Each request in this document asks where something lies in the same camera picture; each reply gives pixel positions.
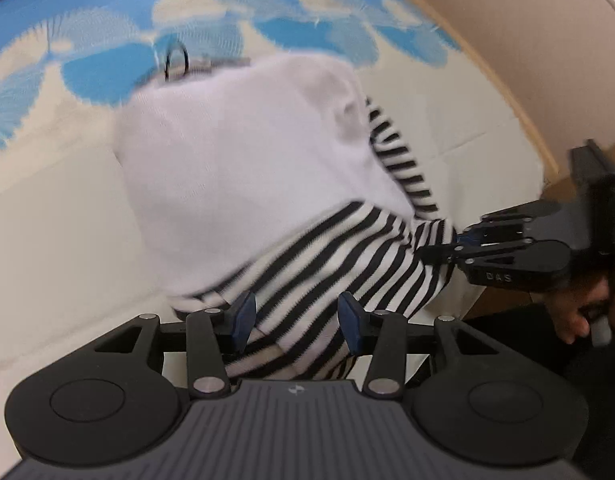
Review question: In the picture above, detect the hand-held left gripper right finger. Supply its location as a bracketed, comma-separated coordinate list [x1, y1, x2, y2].
[337, 291, 495, 401]

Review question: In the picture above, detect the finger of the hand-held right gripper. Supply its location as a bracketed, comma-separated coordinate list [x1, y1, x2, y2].
[457, 211, 537, 242]
[416, 239, 537, 268]

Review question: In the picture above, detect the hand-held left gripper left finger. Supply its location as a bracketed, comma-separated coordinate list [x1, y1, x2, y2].
[92, 290, 258, 401]

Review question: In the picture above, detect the white top with striped sleeves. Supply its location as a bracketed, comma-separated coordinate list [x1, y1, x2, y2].
[112, 54, 461, 382]

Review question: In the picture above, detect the person's right hand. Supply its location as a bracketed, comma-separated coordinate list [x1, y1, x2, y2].
[546, 274, 614, 346]

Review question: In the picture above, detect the blue cloud printed blanket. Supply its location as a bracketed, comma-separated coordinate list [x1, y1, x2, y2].
[0, 0, 547, 376]

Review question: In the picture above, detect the black hair tie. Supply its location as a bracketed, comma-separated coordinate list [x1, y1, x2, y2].
[162, 42, 191, 83]

